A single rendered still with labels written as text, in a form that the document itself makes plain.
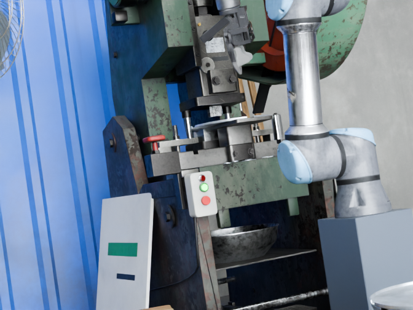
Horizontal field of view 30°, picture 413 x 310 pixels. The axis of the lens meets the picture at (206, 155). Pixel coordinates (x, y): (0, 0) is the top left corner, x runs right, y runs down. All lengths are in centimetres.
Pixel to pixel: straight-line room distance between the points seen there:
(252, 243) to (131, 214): 49
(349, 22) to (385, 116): 192
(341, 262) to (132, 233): 101
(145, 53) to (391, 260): 124
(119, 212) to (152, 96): 46
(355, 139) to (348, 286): 38
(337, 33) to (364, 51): 187
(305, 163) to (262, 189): 62
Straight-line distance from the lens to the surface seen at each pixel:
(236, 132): 260
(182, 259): 254
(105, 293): 308
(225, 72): 269
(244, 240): 262
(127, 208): 291
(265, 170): 257
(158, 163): 240
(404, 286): 161
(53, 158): 372
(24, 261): 368
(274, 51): 306
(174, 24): 264
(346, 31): 276
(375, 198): 204
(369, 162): 205
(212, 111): 275
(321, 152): 198
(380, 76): 464
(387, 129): 461
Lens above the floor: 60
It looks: 2 degrees up
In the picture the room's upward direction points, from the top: 8 degrees counter-clockwise
